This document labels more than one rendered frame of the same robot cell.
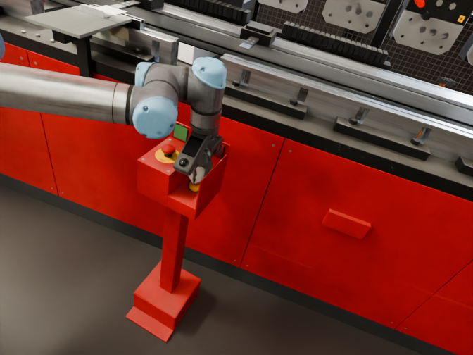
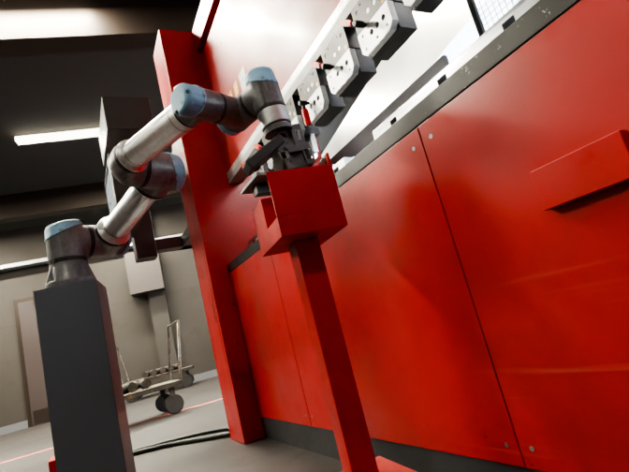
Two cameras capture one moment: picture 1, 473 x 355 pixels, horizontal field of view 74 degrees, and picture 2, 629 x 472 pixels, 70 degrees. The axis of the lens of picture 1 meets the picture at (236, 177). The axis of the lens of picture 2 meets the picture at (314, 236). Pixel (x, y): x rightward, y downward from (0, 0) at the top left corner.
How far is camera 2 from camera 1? 1.12 m
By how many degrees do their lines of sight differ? 70
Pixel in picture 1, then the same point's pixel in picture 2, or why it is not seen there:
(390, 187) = (575, 36)
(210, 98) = (256, 93)
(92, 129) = not seen: hidden behind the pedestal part
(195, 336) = not seen: outside the picture
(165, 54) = not seen: hidden behind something
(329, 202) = (526, 161)
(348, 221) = (571, 159)
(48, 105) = (145, 134)
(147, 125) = (175, 101)
